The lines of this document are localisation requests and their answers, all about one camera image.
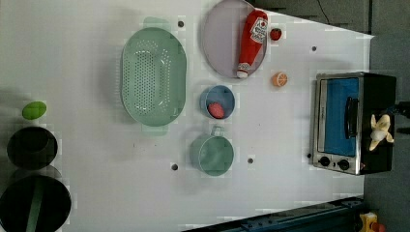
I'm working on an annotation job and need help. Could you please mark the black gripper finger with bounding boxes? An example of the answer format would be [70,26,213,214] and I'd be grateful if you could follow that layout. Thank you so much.
[396,128,410,134]
[388,101,410,119]

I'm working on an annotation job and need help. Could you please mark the peeled yellow toy banana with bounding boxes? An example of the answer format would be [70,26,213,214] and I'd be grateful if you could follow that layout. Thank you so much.
[369,114,395,151]

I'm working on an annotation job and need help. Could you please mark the black toaster oven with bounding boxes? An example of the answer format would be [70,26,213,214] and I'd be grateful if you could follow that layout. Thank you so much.
[311,72,396,175]

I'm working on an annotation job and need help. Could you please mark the orange slice toy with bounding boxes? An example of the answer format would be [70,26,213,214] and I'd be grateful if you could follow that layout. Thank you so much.
[272,72,288,87]

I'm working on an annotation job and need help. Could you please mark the red toy strawberry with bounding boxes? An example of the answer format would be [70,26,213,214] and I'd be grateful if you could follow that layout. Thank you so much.
[270,28,282,41]

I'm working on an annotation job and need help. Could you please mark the red ketchup bottle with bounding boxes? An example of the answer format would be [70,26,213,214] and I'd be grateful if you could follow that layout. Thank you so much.
[237,10,268,78]

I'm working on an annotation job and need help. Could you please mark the blue bowl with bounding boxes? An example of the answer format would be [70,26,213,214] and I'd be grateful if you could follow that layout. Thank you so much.
[199,85,236,120]

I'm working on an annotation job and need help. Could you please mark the red toy in bowl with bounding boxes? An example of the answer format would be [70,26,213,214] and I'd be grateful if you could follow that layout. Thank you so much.
[208,102,224,119]

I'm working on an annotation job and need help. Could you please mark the grey oval plate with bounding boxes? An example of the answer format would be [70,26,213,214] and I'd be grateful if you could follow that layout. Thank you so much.
[201,0,267,78]

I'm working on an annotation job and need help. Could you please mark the green mug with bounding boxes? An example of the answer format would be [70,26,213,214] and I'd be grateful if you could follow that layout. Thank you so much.
[190,126,235,177]

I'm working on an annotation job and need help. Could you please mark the green plastic colander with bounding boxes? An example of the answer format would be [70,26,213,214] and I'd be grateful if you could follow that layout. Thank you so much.
[121,16,187,136]

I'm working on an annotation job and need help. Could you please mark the large black cup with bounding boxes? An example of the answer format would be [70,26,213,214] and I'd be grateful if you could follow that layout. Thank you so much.
[1,165,72,232]

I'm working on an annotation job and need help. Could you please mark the small black cup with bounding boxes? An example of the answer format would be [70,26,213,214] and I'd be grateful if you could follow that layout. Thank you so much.
[7,127,58,170]

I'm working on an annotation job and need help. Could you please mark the green spatula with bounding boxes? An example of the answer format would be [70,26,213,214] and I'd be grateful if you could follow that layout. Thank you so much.
[25,180,44,232]

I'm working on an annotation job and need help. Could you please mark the green handled utensil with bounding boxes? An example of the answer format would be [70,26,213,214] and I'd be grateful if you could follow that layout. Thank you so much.
[22,101,47,120]

